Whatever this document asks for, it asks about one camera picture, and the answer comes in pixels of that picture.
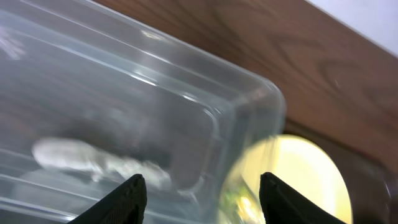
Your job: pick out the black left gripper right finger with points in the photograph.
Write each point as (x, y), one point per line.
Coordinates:
(281, 204)

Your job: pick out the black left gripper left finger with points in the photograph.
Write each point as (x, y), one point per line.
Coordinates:
(124, 205)

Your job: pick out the yellow plate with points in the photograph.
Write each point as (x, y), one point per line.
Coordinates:
(302, 165)

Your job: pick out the green snack wrapper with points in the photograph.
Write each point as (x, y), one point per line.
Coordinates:
(238, 206)

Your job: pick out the white tissue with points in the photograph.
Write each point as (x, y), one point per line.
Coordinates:
(76, 155)

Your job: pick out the clear plastic bin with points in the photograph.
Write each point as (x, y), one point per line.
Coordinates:
(76, 69)

